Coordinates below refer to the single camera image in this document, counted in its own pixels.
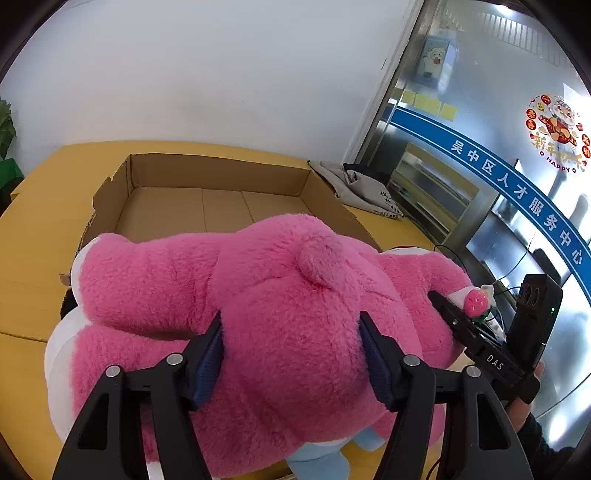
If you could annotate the person's right forearm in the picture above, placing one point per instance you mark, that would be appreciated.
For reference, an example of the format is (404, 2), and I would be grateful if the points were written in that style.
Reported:
(545, 447)

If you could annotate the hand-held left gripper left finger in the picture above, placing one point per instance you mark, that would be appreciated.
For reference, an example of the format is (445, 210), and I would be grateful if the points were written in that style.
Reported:
(210, 364)

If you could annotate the grey cloth bag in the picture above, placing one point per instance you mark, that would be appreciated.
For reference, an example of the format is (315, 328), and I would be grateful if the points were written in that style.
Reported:
(364, 189)

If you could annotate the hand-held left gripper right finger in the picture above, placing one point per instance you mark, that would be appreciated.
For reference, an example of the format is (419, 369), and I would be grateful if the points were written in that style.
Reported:
(376, 364)

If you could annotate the green box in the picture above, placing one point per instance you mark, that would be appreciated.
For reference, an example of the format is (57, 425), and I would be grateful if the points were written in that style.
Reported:
(9, 173)

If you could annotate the green plant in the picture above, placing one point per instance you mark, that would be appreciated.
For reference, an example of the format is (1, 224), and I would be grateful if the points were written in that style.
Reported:
(7, 129)

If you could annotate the yellow sticky note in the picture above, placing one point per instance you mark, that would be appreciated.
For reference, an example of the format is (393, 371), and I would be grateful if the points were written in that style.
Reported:
(408, 96)
(449, 110)
(427, 101)

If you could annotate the cardboard box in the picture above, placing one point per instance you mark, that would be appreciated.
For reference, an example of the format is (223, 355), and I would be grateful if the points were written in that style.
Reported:
(207, 203)

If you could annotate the person's right hand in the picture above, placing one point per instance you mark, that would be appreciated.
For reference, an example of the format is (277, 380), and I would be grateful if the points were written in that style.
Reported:
(524, 408)

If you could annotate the blue banner sticker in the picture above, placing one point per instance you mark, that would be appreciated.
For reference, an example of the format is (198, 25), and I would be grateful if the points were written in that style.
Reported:
(466, 147)

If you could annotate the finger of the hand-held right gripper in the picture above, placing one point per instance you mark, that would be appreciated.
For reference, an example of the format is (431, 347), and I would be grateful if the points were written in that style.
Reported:
(455, 318)

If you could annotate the pink plush bear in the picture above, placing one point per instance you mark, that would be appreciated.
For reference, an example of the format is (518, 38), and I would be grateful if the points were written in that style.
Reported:
(286, 300)

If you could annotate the metal door frame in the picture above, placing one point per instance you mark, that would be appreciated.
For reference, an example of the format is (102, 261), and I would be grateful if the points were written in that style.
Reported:
(397, 78)

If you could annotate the cartoon poster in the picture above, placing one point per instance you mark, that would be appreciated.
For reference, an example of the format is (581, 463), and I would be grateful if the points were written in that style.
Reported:
(436, 60)

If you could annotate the festive window sticker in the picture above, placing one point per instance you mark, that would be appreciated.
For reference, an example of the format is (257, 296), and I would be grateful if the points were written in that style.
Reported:
(556, 129)

